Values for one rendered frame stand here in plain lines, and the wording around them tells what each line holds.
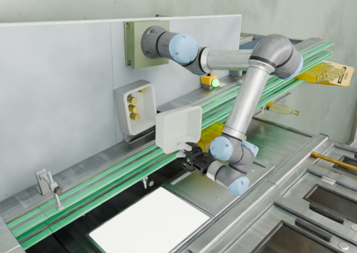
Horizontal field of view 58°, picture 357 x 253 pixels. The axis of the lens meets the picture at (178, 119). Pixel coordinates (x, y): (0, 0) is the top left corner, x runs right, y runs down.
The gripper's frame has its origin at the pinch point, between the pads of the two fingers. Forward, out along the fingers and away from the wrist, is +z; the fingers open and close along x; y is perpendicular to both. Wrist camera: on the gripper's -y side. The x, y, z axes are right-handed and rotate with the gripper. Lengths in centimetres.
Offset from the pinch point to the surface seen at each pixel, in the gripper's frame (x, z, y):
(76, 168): 15.1, 30.3, 33.5
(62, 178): 16, 28, 41
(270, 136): 21, -3, -77
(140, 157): 12.9, 17.3, 7.8
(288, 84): 5, 18, -129
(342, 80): 59, 51, -359
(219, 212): 23.0, -24.0, -2.5
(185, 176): 26.0, 5.3, -11.7
